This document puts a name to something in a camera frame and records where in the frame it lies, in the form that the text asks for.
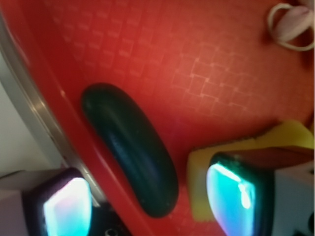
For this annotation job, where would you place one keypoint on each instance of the pink plush bunny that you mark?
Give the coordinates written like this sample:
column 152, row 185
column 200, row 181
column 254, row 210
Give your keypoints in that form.
column 292, row 24

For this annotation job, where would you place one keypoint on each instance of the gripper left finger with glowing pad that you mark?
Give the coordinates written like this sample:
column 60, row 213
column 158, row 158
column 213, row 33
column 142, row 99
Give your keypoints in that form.
column 56, row 202

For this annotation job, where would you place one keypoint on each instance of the red plastic tray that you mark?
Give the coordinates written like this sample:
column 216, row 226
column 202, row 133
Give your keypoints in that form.
column 203, row 71

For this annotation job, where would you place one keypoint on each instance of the dark green plastic pickle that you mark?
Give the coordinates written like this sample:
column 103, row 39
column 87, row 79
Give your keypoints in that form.
column 135, row 144

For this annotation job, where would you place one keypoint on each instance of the black octagonal mount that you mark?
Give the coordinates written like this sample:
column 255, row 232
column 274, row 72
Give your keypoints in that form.
column 106, row 222

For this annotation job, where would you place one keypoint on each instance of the yellow sponge piece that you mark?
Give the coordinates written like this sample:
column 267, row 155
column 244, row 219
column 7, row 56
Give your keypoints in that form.
column 287, row 133

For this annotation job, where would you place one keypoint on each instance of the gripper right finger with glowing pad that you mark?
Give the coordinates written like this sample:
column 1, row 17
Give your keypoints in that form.
column 263, row 192

